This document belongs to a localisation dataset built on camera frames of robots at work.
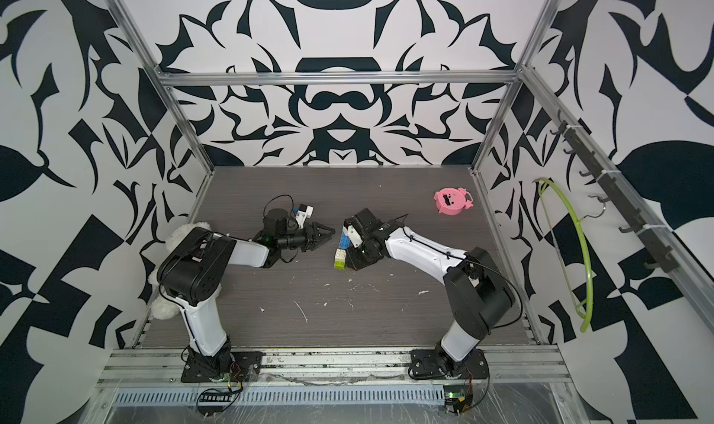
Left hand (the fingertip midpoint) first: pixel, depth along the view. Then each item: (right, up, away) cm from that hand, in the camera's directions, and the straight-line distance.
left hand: (333, 229), depth 91 cm
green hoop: (+57, -12, -32) cm, 66 cm away
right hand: (+6, -8, -4) cm, 11 cm away
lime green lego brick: (+2, -10, -6) cm, 12 cm away
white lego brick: (+3, -7, -6) cm, 10 cm away
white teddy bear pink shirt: (-43, -19, -16) cm, 50 cm away
